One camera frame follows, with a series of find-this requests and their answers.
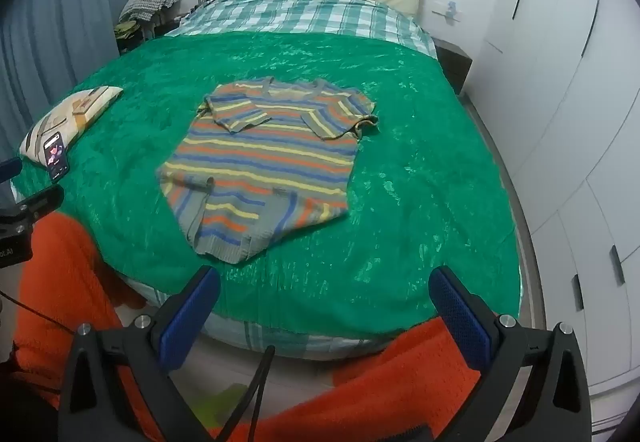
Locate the green checked bed sheet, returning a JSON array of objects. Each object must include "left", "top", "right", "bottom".
[{"left": 125, "top": 0, "right": 523, "bottom": 362}]

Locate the white wall fixture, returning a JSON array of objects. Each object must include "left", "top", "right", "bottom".
[{"left": 432, "top": 0, "right": 464, "bottom": 23}]

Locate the person's orange clothing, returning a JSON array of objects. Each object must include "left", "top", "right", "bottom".
[{"left": 7, "top": 211, "right": 478, "bottom": 442}]

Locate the beige printed pillow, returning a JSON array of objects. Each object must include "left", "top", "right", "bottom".
[{"left": 20, "top": 86, "right": 124, "bottom": 167}]

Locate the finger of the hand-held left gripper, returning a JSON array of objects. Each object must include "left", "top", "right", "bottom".
[
  {"left": 0, "top": 184, "right": 66, "bottom": 225},
  {"left": 0, "top": 159, "right": 24, "bottom": 183}
]

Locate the yellow-green floor object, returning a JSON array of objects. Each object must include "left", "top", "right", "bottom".
[{"left": 196, "top": 383, "right": 252, "bottom": 424}]

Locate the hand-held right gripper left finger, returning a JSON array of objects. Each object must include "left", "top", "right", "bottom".
[{"left": 57, "top": 266, "right": 221, "bottom": 442}]

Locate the white wardrobe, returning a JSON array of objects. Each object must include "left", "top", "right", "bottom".
[{"left": 460, "top": 0, "right": 640, "bottom": 423}]

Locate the green bed blanket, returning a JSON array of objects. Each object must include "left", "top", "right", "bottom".
[{"left": 10, "top": 30, "right": 523, "bottom": 340}]

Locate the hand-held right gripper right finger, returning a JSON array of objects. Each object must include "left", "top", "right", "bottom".
[{"left": 429, "top": 266, "right": 593, "bottom": 442}]

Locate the dark nightstand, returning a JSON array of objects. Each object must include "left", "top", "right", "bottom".
[{"left": 432, "top": 36, "right": 474, "bottom": 95}]

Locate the yellow-green clothes pile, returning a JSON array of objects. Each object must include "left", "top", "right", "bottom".
[{"left": 114, "top": 20, "right": 152, "bottom": 55}]

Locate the smartphone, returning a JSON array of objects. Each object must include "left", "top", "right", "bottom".
[{"left": 42, "top": 132, "right": 70, "bottom": 183}]

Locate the black cable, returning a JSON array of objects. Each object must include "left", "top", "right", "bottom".
[{"left": 215, "top": 344, "right": 277, "bottom": 442}]

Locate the grey-blue curtain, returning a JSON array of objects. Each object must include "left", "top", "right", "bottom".
[{"left": 0, "top": 0, "right": 159, "bottom": 165}]

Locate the striped knit sweater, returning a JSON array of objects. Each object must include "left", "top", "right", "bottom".
[{"left": 157, "top": 78, "right": 379, "bottom": 265}]

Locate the grey checked cloth pile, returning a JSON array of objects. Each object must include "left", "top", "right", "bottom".
[{"left": 120, "top": 0, "right": 184, "bottom": 23}]

